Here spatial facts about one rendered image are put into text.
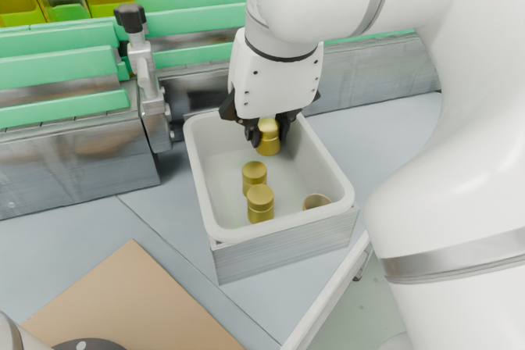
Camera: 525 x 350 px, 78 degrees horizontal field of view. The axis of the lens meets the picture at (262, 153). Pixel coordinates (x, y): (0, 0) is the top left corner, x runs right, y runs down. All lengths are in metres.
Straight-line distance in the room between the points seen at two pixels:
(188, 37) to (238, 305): 0.37
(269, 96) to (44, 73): 0.25
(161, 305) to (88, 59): 0.28
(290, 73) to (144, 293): 0.28
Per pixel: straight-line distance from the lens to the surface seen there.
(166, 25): 0.50
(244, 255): 0.37
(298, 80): 0.36
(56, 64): 0.43
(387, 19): 0.22
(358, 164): 0.55
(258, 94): 0.35
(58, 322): 0.42
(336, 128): 0.62
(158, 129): 0.45
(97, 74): 0.43
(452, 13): 0.25
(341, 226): 0.40
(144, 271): 0.41
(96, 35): 0.49
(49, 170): 0.50
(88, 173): 0.50
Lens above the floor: 1.12
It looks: 42 degrees down
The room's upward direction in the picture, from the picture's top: straight up
